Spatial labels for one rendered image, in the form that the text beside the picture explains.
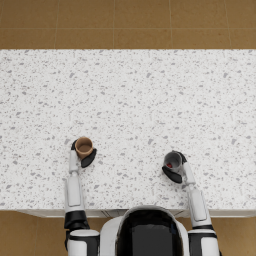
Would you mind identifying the grey cup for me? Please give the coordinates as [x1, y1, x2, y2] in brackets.
[163, 150, 184, 172]

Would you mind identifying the brown cup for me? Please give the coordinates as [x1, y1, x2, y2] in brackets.
[74, 136, 95, 160]

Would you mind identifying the robot body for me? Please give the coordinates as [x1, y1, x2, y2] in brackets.
[99, 205, 191, 256]

